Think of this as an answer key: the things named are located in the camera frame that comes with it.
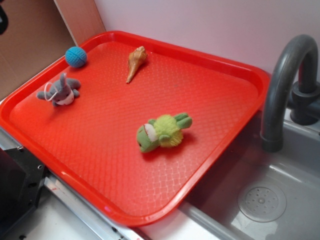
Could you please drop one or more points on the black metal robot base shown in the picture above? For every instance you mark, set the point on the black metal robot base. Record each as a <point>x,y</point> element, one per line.
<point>22,177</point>

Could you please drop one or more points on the green plush animal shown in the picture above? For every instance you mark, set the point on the green plush animal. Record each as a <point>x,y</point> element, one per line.
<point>165,131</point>

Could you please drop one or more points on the gray plush animal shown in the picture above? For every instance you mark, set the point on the gray plush animal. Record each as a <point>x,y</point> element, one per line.
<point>62,92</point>

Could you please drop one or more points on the red plastic tray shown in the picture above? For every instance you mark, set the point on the red plastic tray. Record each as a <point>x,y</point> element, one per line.
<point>91,143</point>

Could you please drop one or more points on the tan conch seashell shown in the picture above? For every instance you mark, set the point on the tan conch seashell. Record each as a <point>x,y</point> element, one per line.
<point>136,58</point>

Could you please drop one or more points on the blue crocheted ball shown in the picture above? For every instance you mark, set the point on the blue crocheted ball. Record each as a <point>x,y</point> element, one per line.
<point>76,57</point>

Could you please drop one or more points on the gray toy sink basin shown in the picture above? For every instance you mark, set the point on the gray toy sink basin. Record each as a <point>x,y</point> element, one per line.
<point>251,194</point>

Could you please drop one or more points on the gray toy faucet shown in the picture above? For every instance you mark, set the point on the gray toy faucet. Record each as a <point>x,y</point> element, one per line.
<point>294,85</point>

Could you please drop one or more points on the brown cardboard panel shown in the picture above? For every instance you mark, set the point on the brown cardboard panel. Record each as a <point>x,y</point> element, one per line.
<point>36,33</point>

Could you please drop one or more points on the silver metal rail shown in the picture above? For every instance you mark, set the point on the silver metal rail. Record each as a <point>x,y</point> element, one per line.
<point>62,214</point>

